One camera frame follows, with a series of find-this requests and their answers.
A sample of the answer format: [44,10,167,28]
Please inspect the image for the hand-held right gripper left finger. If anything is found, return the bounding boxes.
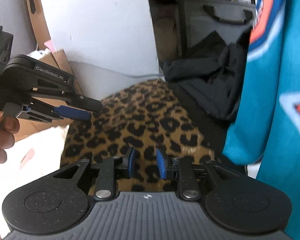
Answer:
[51,147,137,202]

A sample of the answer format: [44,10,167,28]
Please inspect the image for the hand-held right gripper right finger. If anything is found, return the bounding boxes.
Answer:
[156,149,240,202]

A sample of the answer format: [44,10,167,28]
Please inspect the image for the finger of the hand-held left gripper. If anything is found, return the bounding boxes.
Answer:
[16,97,92,125]
[27,85,103,113]

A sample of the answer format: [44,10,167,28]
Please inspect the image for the leopard print pants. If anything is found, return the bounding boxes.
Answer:
[60,79,215,193]

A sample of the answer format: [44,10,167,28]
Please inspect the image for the person's left hand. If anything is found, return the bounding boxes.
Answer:
[0,110,20,177]

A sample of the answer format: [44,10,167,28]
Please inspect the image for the flattened cardboard box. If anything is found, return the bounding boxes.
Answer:
[12,49,85,142]

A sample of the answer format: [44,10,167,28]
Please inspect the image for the tall cardboard box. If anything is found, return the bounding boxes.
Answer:
[22,0,56,53]

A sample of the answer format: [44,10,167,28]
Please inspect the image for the bear print blanket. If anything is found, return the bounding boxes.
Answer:
[0,124,70,240]

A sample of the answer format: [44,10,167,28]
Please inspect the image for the crumpled black clothing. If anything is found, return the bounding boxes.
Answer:
[162,26,254,123]

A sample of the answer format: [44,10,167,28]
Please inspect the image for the black metal pole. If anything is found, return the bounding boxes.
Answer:
[174,0,188,57]

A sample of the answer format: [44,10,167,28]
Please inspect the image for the teal jersey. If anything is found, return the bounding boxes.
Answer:
[221,0,300,240]

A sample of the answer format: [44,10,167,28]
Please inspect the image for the grey storage bag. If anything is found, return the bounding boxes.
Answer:
[175,0,257,60]

